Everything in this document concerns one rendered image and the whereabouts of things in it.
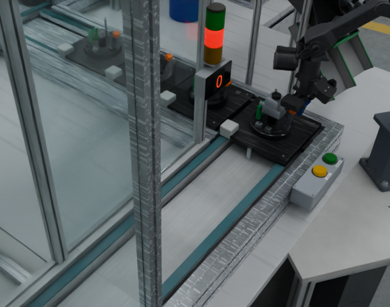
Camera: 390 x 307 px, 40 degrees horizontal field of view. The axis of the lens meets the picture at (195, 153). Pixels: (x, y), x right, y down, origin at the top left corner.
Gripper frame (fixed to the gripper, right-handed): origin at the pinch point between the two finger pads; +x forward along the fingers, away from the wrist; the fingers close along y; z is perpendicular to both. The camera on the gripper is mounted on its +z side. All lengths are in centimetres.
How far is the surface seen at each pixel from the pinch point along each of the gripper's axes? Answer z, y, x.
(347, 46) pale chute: -5.5, 46.4, 2.6
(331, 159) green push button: 13.8, -2.5, 12.1
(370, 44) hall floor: -52, 250, 109
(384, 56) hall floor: -37, 239, 109
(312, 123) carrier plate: 1.3, 9.7, 12.2
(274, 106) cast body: -7.6, -2.1, 2.5
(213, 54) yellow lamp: -18.8, -21.0, -19.9
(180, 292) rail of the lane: 6, -66, 13
